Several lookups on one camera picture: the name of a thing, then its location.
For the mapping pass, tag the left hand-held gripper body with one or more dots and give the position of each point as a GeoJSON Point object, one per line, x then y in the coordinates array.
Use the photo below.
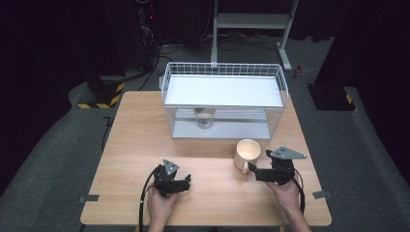
{"type": "Point", "coordinates": [166, 179]}

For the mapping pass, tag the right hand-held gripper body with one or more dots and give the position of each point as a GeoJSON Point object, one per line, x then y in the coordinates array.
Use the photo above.
{"type": "Point", "coordinates": [283, 167]}

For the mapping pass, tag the cream mug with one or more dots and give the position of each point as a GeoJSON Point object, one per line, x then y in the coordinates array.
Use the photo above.
{"type": "Point", "coordinates": [246, 154]}

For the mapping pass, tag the white jar with grey-striped lid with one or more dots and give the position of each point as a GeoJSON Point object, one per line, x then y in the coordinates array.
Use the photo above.
{"type": "Point", "coordinates": [204, 119]}

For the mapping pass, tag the person's left hand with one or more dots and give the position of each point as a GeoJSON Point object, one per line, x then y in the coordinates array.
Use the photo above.
{"type": "Point", "coordinates": [161, 206]}

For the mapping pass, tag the person's right hand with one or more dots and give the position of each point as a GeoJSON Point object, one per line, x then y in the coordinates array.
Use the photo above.
{"type": "Point", "coordinates": [286, 195]}

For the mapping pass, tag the grey tape strip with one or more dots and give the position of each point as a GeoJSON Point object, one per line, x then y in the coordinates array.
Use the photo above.
{"type": "Point", "coordinates": [88, 198]}
{"type": "Point", "coordinates": [322, 194]}

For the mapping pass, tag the small red object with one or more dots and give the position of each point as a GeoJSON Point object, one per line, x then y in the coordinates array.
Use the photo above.
{"type": "Point", "coordinates": [298, 71]}

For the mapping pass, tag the white metal stand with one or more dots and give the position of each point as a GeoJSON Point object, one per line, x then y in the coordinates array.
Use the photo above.
{"type": "Point", "coordinates": [251, 21]}

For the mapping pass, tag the black post with striped base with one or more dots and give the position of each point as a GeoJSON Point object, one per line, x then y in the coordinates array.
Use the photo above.
{"type": "Point", "coordinates": [103, 92]}
{"type": "Point", "coordinates": [332, 98]}

